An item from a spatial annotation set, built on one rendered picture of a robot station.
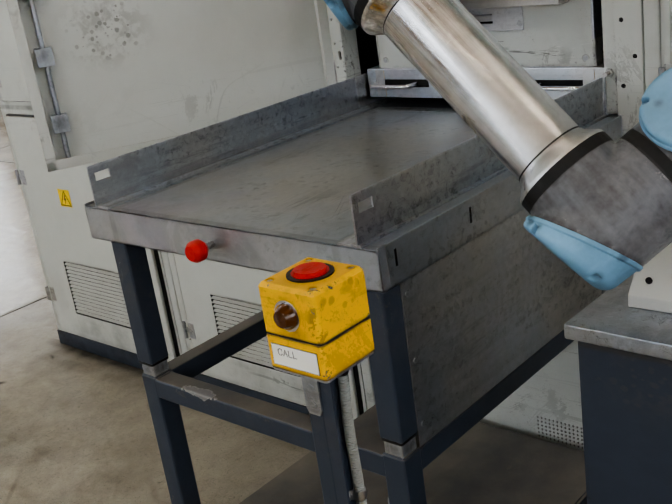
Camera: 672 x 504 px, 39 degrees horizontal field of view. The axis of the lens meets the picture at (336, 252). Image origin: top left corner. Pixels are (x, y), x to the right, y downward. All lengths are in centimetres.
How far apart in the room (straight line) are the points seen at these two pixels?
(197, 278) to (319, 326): 167
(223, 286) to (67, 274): 77
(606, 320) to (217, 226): 55
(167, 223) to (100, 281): 156
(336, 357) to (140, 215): 62
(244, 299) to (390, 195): 129
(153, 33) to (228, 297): 83
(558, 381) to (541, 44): 67
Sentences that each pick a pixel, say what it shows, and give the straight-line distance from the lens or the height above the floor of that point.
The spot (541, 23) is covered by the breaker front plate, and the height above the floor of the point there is 100.
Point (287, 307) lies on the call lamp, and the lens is 93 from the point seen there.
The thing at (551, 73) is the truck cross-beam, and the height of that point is 91.
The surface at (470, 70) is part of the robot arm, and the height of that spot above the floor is 106.
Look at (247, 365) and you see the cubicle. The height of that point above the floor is 14.
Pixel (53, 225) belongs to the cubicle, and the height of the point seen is 45.
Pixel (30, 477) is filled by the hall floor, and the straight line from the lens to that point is 261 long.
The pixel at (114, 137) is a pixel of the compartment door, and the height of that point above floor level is 88.
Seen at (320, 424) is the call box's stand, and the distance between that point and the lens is 102.
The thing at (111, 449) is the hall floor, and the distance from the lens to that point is 262.
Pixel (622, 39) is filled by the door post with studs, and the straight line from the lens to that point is 168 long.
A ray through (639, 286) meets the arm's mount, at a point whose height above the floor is 77.
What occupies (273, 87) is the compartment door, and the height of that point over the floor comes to 91.
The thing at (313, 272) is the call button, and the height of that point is 91.
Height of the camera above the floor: 124
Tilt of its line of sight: 19 degrees down
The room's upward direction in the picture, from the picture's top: 8 degrees counter-clockwise
